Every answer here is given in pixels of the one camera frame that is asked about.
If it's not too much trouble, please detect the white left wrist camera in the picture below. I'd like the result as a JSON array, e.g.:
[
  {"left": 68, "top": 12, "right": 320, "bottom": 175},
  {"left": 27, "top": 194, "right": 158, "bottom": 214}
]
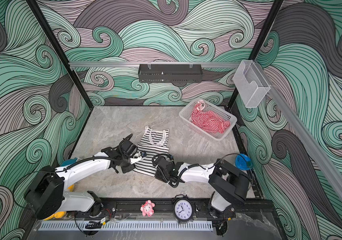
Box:
[{"left": 129, "top": 151, "right": 147, "bottom": 165}]

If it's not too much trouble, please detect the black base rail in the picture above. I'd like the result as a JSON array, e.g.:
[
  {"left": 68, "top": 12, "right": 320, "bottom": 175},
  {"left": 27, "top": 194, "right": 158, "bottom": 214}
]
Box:
[{"left": 35, "top": 197, "right": 277, "bottom": 221}]

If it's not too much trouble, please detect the teal round lid object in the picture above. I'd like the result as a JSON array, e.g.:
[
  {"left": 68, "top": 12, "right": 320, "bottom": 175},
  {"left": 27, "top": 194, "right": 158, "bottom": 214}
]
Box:
[{"left": 60, "top": 158, "right": 77, "bottom": 167}]

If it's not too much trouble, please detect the white slotted cable duct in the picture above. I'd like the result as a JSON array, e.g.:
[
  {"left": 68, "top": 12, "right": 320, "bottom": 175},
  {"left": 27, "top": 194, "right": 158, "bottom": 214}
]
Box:
[{"left": 38, "top": 220, "right": 214, "bottom": 232}]

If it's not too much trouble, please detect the black analog alarm clock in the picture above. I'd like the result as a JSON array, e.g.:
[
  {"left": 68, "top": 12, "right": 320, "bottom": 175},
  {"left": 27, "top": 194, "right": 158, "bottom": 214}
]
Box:
[{"left": 172, "top": 194, "right": 195, "bottom": 224}]

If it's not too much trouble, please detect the red white striped tank top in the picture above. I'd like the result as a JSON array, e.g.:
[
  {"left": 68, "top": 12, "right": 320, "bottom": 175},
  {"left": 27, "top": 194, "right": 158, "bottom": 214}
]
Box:
[{"left": 191, "top": 100, "right": 231, "bottom": 134}]

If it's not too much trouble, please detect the black vertical frame post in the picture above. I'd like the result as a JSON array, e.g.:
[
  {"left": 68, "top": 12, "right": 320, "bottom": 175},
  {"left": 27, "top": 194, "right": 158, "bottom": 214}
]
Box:
[
  {"left": 227, "top": 0, "right": 284, "bottom": 110},
  {"left": 26, "top": 0, "right": 94, "bottom": 111}
]

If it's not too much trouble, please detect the blue round lid object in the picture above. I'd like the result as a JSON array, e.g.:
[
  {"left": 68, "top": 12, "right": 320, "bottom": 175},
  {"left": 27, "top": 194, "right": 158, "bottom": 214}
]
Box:
[{"left": 235, "top": 154, "right": 254, "bottom": 171}]

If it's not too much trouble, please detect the white plastic laundry basket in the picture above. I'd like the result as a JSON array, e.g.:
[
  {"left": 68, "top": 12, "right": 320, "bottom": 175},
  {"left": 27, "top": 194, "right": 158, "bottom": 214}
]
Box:
[{"left": 179, "top": 98, "right": 238, "bottom": 141}]

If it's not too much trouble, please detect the black vertical frame post left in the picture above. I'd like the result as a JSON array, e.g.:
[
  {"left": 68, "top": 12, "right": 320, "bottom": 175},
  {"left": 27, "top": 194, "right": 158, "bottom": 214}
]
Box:
[{"left": 26, "top": 0, "right": 94, "bottom": 111}]

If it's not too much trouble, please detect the yellow red plush doll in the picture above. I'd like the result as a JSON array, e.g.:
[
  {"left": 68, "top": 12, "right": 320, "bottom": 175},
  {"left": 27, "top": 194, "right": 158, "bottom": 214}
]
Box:
[{"left": 44, "top": 185, "right": 74, "bottom": 221}]

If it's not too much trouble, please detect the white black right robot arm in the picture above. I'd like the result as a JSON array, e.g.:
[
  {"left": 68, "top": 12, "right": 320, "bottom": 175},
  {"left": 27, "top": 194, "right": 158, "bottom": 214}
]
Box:
[{"left": 151, "top": 154, "right": 252, "bottom": 218}]

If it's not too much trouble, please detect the clear plastic wall bin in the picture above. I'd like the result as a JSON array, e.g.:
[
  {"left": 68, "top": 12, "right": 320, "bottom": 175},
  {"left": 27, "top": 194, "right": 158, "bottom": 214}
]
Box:
[{"left": 233, "top": 60, "right": 271, "bottom": 108}]

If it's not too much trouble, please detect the pink plush toy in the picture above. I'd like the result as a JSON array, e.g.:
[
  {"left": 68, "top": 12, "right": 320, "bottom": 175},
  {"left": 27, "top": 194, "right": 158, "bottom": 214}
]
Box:
[{"left": 140, "top": 200, "right": 155, "bottom": 217}]

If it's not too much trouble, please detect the black wall shelf tray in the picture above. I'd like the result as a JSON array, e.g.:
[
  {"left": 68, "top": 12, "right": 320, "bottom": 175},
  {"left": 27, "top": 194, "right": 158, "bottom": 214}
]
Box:
[{"left": 138, "top": 64, "right": 203, "bottom": 84}]

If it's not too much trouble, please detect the black white striped tank top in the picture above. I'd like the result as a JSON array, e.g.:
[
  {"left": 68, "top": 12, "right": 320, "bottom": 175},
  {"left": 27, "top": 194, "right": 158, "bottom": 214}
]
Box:
[{"left": 134, "top": 126, "right": 169, "bottom": 177}]

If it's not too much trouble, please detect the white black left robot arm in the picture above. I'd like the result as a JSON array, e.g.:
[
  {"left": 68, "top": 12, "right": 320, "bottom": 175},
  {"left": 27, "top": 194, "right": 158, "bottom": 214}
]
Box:
[{"left": 24, "top": 136, "right": 147, "bottom": 220}]

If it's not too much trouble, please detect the black vertical frame post right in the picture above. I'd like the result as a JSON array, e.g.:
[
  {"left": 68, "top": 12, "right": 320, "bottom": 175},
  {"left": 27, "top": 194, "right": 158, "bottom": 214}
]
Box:
[{"left": 227, "top": 0, "right": 284, "bottom": 110}]

